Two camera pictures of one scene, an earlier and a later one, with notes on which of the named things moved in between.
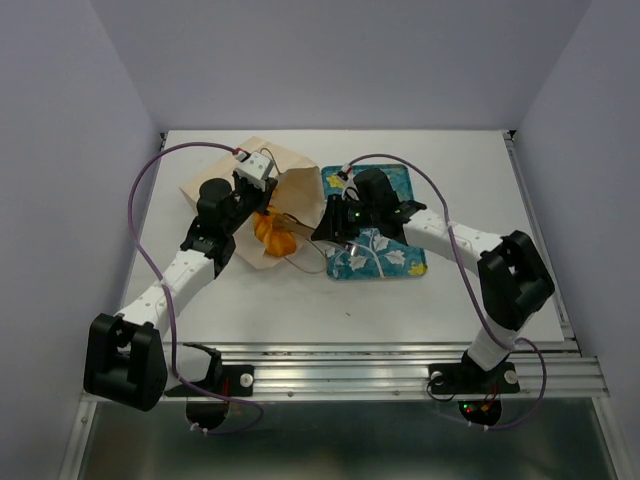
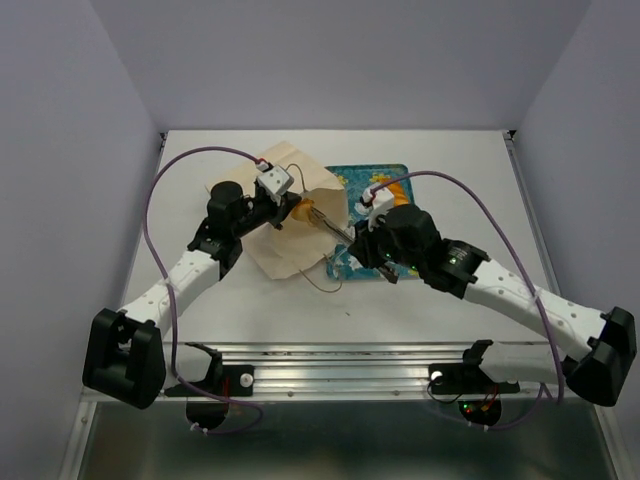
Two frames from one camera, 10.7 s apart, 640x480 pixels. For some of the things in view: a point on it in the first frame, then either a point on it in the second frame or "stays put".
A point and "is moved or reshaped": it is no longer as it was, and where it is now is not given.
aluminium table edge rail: x=569 y=340 stays put
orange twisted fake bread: x=278 y=242 is moved or reshaped
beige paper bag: x=297 y=198 is moved or reshaped
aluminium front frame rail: x=399 y=371 stays put
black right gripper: x=332 y=225 → x=364 y=241
